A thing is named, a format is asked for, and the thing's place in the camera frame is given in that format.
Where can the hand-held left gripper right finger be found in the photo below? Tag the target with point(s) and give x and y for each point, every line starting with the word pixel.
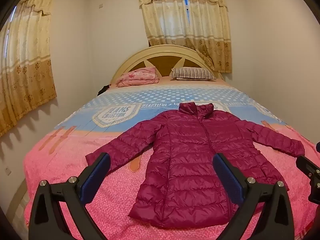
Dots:
pixel 228 177

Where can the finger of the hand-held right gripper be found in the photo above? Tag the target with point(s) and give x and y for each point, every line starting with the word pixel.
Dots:
pixel 308 170

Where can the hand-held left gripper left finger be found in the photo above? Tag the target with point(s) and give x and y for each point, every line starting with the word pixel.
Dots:
pixel 100 171

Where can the magenta quilted down jacket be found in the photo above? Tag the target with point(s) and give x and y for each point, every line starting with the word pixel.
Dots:
pixel 190 155

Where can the bed with pink blue cover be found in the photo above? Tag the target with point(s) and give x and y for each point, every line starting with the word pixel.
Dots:
pixel 75 152

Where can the dark cloth beside bed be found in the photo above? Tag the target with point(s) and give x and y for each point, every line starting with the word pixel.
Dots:
pixel 103 90

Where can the folded pink quilt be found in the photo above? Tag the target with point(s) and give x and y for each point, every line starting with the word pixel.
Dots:
pixel 138 77

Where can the striped pillow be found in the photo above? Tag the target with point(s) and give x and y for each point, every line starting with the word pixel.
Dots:
pixel 192 73

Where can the cream wooden bed headboard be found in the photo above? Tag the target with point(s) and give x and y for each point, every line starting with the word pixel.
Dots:
pixel 163 57

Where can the beige floral side curtain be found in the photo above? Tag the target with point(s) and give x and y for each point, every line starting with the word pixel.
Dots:
pixel 23 62

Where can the beige floral window curtain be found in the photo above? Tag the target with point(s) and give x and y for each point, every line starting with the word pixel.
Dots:
pixel 185 17

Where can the white wall socket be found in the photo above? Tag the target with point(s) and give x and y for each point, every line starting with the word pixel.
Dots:
pixel 7 172

